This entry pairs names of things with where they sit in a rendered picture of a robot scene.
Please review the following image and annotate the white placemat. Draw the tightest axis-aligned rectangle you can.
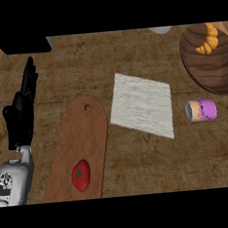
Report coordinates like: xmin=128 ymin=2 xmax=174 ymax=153
xmin=105 ymin=68 xmax=175 ymax=145

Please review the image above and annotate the dark brown wooden bowl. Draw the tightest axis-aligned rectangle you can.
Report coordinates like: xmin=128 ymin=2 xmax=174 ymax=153
xmin=176 ymin=20 xmax=228 ymax=99

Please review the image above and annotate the red tomato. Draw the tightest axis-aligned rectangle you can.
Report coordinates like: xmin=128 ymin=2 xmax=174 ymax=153
xmin=69 ymin=158 xmax=94 ymax=194

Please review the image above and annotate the light wooden board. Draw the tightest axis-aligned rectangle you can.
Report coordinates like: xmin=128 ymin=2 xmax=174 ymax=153
xmin=214 ymin=20 xmax=228 ymax=42

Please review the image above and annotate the black appliance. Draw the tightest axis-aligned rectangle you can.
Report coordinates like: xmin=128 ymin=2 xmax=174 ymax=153
xmin=0 ymin=35 xmax=53 ymax=57

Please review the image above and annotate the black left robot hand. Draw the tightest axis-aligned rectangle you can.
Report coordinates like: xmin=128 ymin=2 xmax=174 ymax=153
xmin=0 ymin=56 xmax=46 ymax=152

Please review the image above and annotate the purple can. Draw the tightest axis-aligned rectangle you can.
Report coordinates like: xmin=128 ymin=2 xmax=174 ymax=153
xmin=183 ymin=97 xmax=219 ymax=124

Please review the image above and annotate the pale grey object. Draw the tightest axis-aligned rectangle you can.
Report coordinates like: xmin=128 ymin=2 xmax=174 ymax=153
xmin=45 ymin=35 xmax=57 ymax=51
xmin=148 ymin=25 xmax=173 ymax=36

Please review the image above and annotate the orange croissant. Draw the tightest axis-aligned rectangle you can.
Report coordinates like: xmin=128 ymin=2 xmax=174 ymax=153
xmin=193 ymin=22 xmax=220 ymax=57

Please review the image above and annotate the brown wooden cutting board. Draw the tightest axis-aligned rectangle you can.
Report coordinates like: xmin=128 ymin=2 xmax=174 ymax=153
xmin=34 ymin=94 xmax=115 ymax=205

